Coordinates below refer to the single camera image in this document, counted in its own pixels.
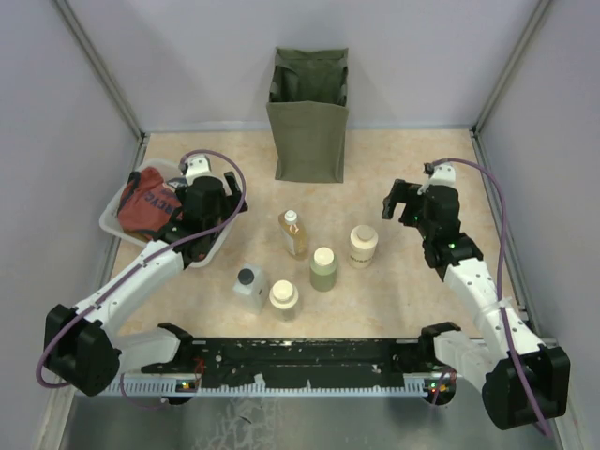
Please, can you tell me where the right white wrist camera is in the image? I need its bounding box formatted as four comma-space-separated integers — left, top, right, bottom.
418, 162, 456, 195

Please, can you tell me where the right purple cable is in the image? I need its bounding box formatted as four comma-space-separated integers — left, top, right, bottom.
433, 157, 553, 438

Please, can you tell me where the green bottle white cap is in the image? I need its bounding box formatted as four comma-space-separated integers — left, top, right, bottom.
309, 247, 338, 293

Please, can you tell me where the cream bottle with label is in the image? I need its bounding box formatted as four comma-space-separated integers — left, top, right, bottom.
349, 225, 379, 269

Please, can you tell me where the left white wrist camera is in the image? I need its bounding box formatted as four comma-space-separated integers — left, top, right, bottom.
180, 155, 212, 185

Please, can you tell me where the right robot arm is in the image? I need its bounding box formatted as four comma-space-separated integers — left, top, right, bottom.
382, 179, 570, 430

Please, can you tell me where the green canvas bag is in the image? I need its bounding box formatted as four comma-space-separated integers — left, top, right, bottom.
266, 48, 349, 184

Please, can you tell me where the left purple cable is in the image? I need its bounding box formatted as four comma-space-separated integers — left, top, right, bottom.
37, 149, 248, 388

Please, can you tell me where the amber liquid clear bottle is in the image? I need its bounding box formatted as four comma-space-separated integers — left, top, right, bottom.
278, 209, 308, 259

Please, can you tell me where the clear bottle black cap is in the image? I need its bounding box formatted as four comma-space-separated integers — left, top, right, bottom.
233, 263, 269, 315

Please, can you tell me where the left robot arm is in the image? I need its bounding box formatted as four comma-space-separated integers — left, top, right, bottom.
36, 168, 248, 397

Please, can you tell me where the purple cable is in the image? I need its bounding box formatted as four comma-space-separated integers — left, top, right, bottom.
433, 157, 553, 438
37, 149, 248, 388

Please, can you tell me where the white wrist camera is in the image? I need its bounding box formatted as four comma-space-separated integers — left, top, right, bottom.
418, 162, 456, 195
180, 155, 212, 185

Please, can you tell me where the white plastic bin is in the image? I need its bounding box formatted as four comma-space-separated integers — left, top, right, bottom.
99, 158, 243, 268

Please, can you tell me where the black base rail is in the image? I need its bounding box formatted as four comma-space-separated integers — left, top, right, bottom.
142, 337, 442, 389

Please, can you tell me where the white toothed cable duct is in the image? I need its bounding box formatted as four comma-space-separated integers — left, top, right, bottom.
100, 372, 441, 398

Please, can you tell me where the beige bottle white cap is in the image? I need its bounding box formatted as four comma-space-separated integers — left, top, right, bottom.
269, 279, 299, 322

